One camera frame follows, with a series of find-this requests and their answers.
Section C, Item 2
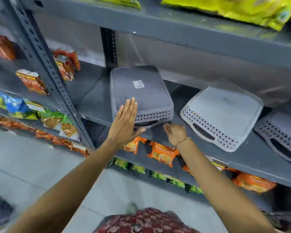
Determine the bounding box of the red striped snack packet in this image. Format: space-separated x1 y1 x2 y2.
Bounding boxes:
0 33 17 61

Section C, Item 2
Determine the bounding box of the row of flat orange sachets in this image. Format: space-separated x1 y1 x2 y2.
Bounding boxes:
0 117 91 157

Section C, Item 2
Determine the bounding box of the person's right forearm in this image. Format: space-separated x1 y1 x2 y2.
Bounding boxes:
176 138 286 233

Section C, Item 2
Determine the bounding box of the person's right hand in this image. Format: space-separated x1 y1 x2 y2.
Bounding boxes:
163 123 188 147

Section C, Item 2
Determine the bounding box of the person's left forearm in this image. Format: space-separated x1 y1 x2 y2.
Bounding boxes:
6 138 126 233

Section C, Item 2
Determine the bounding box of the green white snack packet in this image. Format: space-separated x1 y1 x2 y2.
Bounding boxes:
59 116 80 141
40 110 63 130

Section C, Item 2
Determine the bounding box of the white perforated plastic basket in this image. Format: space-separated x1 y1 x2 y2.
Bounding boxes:
180 79 264 153

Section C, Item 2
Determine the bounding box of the person's grey shoe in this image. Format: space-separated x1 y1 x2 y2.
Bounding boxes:
126 202 139 216

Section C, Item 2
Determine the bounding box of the row of orange tea packets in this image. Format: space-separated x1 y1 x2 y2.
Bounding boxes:
121 137 277 193

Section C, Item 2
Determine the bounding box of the red patterned garment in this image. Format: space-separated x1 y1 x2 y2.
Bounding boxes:
93 207 200 233

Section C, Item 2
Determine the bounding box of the blue yellow snack packet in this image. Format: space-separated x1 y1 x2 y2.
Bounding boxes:
0 90 39 120

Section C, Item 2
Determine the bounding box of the gold bead bracelet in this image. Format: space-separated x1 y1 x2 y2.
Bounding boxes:
174 137 192 150

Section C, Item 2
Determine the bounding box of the grey perforated metal rack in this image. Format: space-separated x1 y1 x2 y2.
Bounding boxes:
0 0 95 158

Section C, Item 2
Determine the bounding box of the row of green tea packets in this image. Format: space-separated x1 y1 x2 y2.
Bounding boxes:
113 157 203 194

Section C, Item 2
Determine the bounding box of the person's left hand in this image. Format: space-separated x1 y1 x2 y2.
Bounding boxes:
107 97 146 148

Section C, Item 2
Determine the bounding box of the orange white snack packet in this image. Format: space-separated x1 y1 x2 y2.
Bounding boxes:
15 69 50 96

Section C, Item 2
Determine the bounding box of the grey perforated plastic basket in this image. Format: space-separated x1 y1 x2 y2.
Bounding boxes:
254 99 291 168
110 65 174 129

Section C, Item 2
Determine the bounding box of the grey metal shelf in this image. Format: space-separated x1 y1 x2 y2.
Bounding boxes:
7 0 291 226

